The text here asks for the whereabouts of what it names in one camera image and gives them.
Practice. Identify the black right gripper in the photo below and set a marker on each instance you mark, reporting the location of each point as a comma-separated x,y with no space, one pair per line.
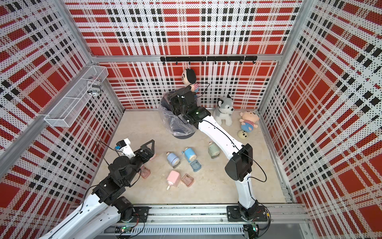
175,97

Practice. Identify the pink pencil sharpener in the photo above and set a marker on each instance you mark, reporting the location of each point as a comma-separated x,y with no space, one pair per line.
173,179

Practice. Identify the bright blue pencil sharpener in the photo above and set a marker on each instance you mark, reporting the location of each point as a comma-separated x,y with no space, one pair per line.
189,154

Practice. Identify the clear plastic bin liner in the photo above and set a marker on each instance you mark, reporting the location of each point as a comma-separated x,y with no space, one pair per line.
173,122

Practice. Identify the pink pig plush blue shirt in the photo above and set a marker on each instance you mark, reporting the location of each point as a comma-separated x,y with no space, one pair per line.
248,121

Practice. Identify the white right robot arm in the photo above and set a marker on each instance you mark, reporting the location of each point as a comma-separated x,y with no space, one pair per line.
239,167

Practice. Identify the light blue pencil sharpener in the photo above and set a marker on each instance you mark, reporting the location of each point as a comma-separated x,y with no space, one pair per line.
173,159

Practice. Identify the small striped can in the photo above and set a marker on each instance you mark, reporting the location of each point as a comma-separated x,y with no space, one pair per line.
94,87

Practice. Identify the black hook rail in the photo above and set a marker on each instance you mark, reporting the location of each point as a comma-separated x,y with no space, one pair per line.
190,59

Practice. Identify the green pencil sharpener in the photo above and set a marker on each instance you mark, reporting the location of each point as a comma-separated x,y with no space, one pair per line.
214,150

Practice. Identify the white wire mesh shelf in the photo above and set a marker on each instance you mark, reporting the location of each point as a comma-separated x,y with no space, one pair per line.
69,107

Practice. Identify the hanging boy doll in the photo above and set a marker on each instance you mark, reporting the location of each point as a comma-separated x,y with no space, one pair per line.
189,79

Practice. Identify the dark grey trash bin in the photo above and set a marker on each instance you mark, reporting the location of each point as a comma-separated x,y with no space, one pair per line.
176,125

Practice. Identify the aluminium front rail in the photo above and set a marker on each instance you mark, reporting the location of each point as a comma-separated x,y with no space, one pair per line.
284,220

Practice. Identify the grey white husky plush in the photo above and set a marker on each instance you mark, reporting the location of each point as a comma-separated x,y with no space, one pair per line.
224,111

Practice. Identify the cream round face ball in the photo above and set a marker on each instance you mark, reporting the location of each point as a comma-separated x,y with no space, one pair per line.
242,134

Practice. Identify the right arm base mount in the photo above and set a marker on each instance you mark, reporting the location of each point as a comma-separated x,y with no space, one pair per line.
257,213

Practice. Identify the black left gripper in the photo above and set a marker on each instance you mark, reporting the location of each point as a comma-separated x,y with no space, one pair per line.
150,153

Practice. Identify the pink sharpener shavings tray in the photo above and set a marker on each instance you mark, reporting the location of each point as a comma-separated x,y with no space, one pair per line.
187,180

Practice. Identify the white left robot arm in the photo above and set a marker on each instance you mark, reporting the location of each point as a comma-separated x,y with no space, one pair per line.
106,205

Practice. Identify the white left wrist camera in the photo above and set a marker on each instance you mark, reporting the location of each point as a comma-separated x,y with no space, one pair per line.
123,146

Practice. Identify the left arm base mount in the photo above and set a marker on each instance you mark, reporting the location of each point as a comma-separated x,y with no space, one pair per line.
137,213

